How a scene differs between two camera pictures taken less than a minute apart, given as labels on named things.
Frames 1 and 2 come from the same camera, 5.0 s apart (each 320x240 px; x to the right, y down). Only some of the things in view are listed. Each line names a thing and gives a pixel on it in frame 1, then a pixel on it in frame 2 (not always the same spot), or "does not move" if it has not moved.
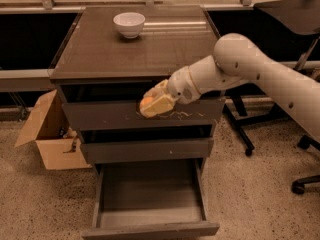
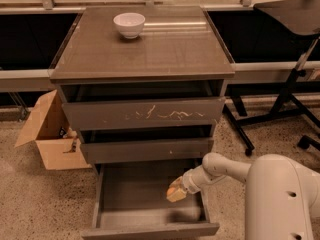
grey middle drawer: x=147 y=144 does not move
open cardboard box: x=60 y=146 does not move
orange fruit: x=147 y=100 -> x=169 y=191
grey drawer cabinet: x=111 y=58 does not move
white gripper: x=180 y=83 -> x=189 y=183
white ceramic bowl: x=130 y=24 does not move
